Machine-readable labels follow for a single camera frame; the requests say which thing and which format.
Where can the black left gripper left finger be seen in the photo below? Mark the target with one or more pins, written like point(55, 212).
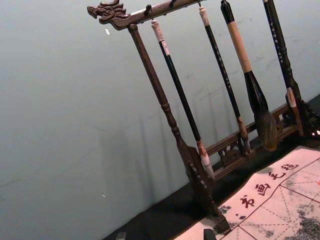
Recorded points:
point(121, 236)

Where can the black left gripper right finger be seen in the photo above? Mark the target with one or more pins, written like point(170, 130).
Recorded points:
point(210, 235)

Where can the black table cloth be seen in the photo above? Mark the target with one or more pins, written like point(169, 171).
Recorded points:
point(162, 217)

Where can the white calligraphy practice cloth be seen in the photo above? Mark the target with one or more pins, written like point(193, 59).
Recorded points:
point(265, 202)

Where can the thin black brush, white cap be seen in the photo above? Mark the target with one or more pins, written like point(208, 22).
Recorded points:
point(178, 85)

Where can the dark wooden dragon brush rack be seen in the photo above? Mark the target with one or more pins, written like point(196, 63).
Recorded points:
point(149, 75)

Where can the thin black brush, brown ferrule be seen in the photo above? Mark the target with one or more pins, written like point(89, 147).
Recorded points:
point(220, 62)

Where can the long black brush, white ferrule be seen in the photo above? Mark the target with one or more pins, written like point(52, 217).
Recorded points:
point(277, 40)

